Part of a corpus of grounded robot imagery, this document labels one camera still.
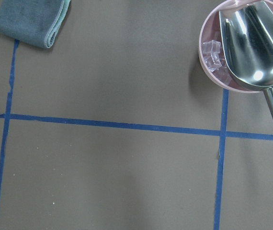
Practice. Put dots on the pink bowl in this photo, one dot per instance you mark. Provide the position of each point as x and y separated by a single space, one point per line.
211 30

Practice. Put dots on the clear ice cubes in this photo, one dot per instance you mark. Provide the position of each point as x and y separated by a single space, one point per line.
212 52

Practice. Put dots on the folded grey cloth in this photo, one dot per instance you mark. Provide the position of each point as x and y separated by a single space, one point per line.
35 22

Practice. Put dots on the metal scoop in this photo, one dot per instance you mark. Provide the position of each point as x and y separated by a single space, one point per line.
247 39

